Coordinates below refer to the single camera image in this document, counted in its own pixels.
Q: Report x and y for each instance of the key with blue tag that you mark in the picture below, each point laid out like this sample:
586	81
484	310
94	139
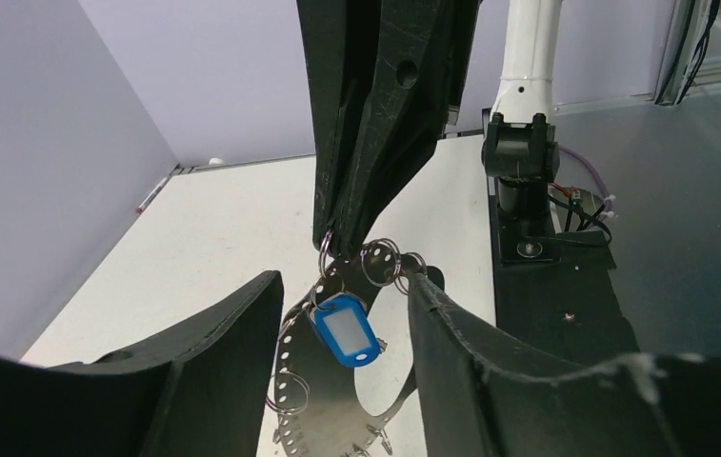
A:
343	325

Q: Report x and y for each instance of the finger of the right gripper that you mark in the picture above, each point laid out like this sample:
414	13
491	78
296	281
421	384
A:
341	41
412	59

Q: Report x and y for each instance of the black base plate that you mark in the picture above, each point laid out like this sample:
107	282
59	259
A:
561	302

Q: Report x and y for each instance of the metal key organizer plate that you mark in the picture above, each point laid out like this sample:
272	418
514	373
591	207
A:
314	399

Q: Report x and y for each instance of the aluminium frame rail back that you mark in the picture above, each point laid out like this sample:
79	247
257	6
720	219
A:
179	171

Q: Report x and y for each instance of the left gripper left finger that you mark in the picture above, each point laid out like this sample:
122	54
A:
197	388

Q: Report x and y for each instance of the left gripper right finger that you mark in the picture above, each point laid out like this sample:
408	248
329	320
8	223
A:
483	392

